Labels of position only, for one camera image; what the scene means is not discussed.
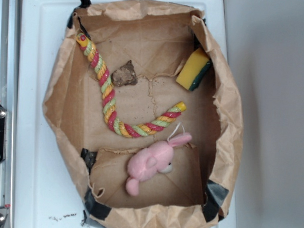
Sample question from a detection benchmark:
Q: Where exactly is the pink plush bunny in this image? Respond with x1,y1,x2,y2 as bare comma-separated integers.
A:
125,124,192,197

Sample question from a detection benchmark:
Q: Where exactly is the twisted multicolour rope toy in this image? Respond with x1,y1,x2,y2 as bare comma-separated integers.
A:
76,33,187,139

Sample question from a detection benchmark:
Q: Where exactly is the yellow green sponge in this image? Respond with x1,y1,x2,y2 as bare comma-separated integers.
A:
176,48,212,92

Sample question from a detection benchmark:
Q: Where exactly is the aluminium frame rail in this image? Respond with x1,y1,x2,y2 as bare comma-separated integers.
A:
0,0,22,228

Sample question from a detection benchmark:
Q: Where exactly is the brown rock chunk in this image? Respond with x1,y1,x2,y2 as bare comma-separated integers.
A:
111,60,138,87

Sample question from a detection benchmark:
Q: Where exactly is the brown paper bag liner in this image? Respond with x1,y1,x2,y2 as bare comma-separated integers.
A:
43,0,244,228

